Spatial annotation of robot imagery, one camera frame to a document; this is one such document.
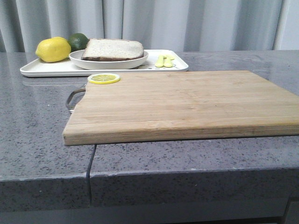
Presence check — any white bread slice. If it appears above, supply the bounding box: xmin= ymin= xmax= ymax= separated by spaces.
xmin=81 ymin=38 xmax=144 ymax=62

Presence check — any white round plate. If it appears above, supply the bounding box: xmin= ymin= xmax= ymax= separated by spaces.
xmin=69 ymin=50 xmax=149 ymax=70

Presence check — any white rectangular tray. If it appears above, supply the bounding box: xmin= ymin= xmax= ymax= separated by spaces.
xmin=20 ymin=49 xmax=189 ymax=77

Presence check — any wooden cutting board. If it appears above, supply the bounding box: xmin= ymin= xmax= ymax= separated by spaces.
xmin=63 ymin=70 xmax=299 ymax=146

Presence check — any pale yellow bean piece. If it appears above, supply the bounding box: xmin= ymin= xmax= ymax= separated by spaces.
xmin=163 ymin=55 xmax=174 ymax=68

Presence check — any yellow lemon slice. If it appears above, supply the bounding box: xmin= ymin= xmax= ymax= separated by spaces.
xmin=87 ymin=73 xmax=121 ymax=84

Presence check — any grey curtain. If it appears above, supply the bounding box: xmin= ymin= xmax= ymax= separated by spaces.
xmin=0 ymin=0 xmax=299 ymax=52

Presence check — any green lime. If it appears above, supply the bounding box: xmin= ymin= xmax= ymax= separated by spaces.
xmin=68 ymin=33 xmax=89 ymax=52

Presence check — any metal cutting board handle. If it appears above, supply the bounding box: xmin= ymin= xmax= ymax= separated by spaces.
xmin=65 ymin=84 xmax=86 ymax=113

